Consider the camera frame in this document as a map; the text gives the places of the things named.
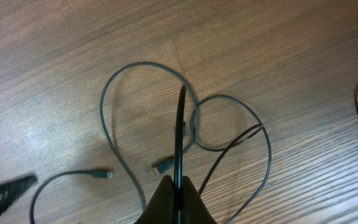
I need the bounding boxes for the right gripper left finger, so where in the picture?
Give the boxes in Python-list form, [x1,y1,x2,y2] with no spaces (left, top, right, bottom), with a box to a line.
[135,175,174,224]

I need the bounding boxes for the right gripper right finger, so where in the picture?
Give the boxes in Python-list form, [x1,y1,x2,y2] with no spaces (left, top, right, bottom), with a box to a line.
[182,176,216,224]

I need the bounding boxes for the black cable bundle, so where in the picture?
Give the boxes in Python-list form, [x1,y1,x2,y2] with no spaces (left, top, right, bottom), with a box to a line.
[29,61,272,224]

